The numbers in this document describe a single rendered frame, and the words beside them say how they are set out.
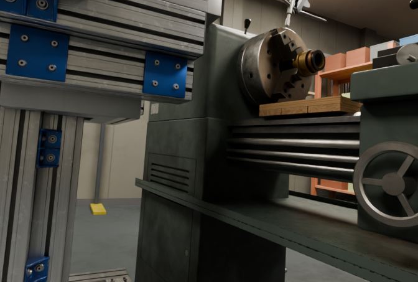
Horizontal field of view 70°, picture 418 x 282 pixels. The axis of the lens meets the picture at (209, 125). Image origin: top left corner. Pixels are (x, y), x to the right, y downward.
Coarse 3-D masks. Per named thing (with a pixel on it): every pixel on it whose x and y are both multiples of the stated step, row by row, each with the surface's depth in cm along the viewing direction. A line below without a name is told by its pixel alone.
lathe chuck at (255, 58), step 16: (288, 32) 117; (256, 48) 110; (272, 48) 112; (304, 48) 123; (256, 64) 108; (272, 64) 112; (288, 64) 121; (256, 80) 110; (272, 80) 112; (304, 80) 122; (256, 96) 116; (288, 96) 117; (304, 96) 122
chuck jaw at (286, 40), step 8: (272, 32) 113; (280, 32) 111; (280, 40) 110; (288, 40) 111; (280, 48) 112; (288, 48) 109; (296, 48) 111; (280, 56) 114; (288, 56) 111; (296, 56) 109
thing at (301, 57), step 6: (300, 54) 108; (306, 54) 105; (312, 54) 103; (318, 54) 107; (294, 60) 110; (300, 60) 106; (306, 60) 105; (312, 60) 103; (318, 60) 109; (324, 60) 106; (294, 66) 110; (300, 66) 107; (306, 66) 105; (312, 66) 104; (318, 66) 108; (324, 66) 106; (300, 72) 108; (306, 72) 107; (312, 72) 107
